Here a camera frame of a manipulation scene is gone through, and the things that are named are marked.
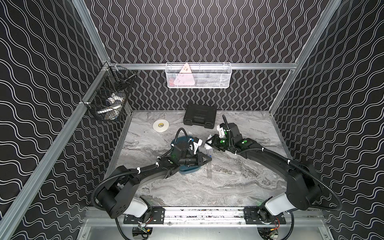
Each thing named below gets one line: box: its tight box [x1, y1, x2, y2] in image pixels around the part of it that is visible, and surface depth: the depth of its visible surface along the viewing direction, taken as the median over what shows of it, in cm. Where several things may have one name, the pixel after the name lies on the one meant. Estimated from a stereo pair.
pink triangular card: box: [173, 63, 195, 86], surface depth 92 cm
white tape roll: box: [152, 119, 170, 133], surface depth 113 cm
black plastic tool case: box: [183, 104, 217, 129], surface depth 112 cm
